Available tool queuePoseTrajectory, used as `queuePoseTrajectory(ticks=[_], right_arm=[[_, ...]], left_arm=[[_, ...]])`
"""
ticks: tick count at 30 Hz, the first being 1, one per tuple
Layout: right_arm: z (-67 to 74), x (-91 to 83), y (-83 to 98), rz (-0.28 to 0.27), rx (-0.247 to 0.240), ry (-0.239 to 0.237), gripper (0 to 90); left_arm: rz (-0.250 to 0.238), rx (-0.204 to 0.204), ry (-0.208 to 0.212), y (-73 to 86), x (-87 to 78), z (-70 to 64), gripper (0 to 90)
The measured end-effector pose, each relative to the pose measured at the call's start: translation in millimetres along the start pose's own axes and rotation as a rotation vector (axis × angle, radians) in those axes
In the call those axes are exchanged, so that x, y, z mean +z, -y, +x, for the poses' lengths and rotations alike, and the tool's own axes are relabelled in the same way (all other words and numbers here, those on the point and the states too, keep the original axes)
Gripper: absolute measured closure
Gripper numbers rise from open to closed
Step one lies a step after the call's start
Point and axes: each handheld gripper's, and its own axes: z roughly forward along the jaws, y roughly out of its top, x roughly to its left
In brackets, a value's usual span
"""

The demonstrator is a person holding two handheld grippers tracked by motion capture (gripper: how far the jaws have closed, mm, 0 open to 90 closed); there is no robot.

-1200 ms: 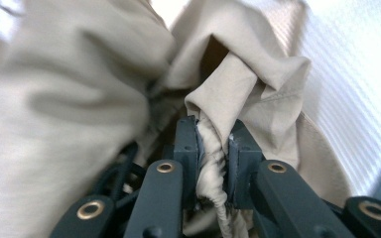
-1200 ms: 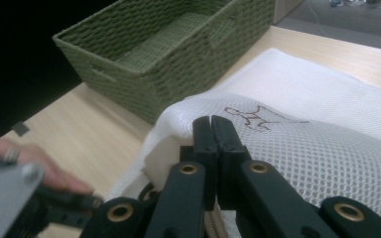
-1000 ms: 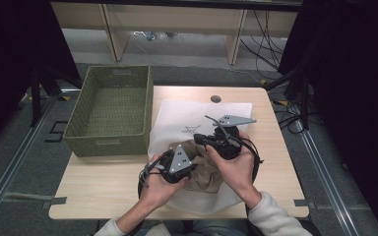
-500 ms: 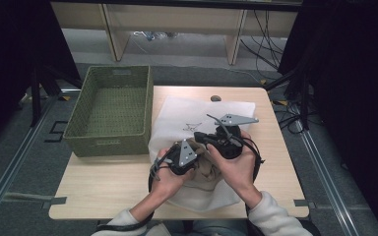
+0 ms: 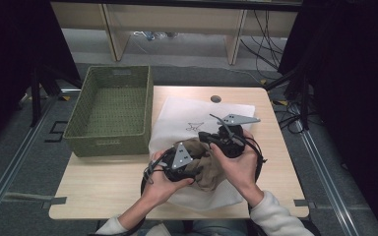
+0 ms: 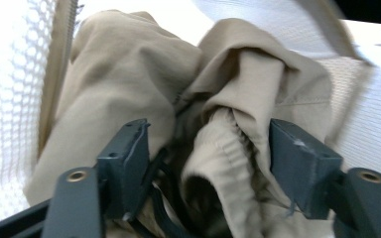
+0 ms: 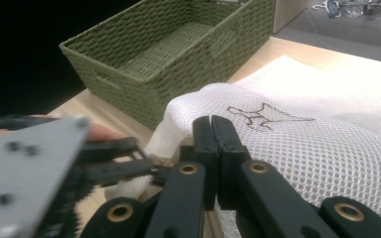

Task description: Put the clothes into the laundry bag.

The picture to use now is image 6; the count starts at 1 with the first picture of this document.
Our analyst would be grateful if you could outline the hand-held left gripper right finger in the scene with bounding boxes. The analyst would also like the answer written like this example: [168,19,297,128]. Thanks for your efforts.
[268,118,344,221]

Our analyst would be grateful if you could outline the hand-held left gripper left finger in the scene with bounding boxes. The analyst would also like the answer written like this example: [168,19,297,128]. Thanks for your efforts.
[95,118,152,221]

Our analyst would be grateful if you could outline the beige pants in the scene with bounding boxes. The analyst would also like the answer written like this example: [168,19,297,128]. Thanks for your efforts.
[23,9,375,238]

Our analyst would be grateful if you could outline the white mesh laundry bag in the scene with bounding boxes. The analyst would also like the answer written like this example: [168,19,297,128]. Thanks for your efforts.
[0,0,381,238]

